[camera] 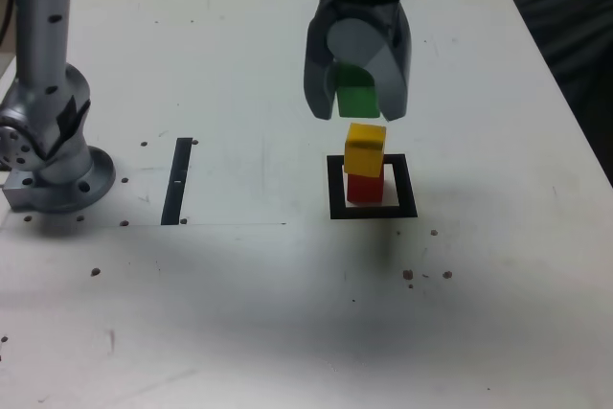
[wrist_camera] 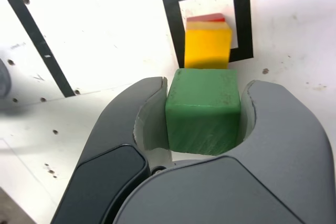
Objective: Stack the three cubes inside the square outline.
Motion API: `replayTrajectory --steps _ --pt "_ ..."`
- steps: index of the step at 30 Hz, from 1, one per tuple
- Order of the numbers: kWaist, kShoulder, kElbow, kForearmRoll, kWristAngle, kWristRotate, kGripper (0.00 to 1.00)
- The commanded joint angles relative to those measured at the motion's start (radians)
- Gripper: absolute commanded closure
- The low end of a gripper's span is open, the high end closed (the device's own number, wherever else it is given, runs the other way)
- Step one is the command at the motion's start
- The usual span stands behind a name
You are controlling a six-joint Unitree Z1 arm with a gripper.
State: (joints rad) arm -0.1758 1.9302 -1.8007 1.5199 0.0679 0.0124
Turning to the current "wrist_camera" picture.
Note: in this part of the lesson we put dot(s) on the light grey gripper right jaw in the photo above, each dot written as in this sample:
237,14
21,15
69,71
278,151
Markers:
223,197

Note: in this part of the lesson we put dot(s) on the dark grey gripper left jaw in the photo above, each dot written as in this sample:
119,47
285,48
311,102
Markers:
110,171

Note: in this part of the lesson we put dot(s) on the green cube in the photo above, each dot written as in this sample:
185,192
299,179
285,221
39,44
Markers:
202,119

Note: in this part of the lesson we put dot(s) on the yellow cube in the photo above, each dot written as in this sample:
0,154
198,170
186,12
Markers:
207,48

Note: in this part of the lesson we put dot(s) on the red cube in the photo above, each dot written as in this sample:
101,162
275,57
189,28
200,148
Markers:
207,18

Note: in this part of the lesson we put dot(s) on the black tape square outline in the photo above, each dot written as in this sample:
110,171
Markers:
168,11

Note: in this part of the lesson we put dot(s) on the black tape strip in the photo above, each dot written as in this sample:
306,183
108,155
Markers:
42,45

